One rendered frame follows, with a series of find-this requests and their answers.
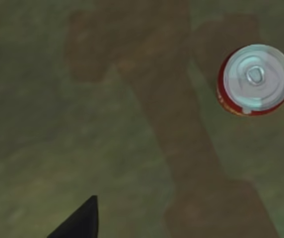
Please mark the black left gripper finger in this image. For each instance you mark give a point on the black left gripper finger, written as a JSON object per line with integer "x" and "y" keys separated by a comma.
{"x": 81, "y": 221}

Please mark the red soda can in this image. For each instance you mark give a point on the red soda can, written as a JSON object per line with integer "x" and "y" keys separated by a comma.
{"x": 255, "y": 80}

